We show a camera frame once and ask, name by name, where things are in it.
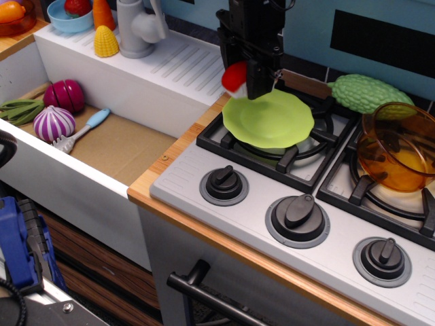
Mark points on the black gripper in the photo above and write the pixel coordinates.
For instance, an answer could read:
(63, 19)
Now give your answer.
(251, 29)

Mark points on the red and white toy sushi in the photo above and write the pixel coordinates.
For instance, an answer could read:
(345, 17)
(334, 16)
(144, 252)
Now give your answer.
(234, 80)

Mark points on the light green plate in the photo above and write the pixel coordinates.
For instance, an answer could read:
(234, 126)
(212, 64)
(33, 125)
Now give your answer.
(276, 120)

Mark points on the grey toy faucet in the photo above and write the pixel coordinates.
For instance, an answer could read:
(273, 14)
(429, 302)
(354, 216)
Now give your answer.
(138, 30)

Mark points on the left black stove grate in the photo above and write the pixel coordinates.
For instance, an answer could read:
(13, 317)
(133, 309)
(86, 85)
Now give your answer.
(300, 166)

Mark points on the black stove grate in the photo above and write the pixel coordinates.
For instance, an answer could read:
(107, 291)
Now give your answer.
(300, 166)
(350, 189)

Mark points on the green toy bitter gourd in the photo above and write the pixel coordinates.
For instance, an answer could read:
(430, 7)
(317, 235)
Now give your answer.
(365, 94)

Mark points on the left black stove knob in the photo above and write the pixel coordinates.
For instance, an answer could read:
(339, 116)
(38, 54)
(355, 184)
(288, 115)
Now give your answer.
(224, 186)

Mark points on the black stove knob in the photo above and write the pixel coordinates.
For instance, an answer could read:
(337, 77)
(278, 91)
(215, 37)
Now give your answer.
(382, 262)
(224, 186)
(297, 222)

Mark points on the yellow toy corn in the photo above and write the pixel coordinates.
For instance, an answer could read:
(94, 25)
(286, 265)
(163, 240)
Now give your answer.
(105, 42)

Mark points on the light blue toy microwave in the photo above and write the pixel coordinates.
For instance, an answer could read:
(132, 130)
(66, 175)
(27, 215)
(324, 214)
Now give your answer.
(388, 40)

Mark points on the orange toy carrot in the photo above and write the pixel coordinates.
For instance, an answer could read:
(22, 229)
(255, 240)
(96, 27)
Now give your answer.
(102, 15)

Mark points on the middle black stove knob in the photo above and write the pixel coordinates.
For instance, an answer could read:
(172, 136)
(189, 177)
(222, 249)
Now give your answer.
(297, 222)

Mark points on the orange transparent pot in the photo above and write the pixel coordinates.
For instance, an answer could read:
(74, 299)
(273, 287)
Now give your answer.
(396, 147)

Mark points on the red toy strawberry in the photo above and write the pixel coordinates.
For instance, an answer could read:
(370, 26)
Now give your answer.
(77, 8)

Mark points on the magenta toy beet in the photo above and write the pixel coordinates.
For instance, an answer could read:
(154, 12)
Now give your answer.
(66, 94)

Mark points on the light blue bowl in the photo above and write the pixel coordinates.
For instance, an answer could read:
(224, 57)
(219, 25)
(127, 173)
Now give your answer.
(64, 23)

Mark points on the purple striped toy onion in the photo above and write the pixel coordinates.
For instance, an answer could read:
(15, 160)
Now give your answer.
(53, 123)

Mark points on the orange transparent bowl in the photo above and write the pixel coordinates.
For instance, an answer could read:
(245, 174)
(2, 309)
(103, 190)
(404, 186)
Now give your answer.
(23, 25)

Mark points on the green toy leaves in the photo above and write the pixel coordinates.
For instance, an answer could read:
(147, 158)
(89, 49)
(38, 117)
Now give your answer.
(21, 111)

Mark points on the orange toy fruit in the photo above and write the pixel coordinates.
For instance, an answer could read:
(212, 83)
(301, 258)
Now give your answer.
(11, 11)

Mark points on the right black stove knob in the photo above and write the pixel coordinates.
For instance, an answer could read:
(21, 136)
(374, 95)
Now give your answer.
(382, 262)

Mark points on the right black stove grate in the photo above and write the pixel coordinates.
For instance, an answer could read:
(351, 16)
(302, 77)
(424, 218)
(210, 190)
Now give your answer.
(350, 189)

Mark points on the silver stove top panel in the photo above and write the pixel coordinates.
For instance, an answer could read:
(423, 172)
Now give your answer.
(330, 263)

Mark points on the blue clamp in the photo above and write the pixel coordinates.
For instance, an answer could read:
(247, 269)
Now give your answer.
(27, 247)

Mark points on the blue handled pasta spoon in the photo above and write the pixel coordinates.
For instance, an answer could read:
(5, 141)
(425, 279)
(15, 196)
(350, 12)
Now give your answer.
(66, 144)

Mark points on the black oven door handle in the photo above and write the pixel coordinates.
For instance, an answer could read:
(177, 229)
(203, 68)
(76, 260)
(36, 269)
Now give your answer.
(190, 287)

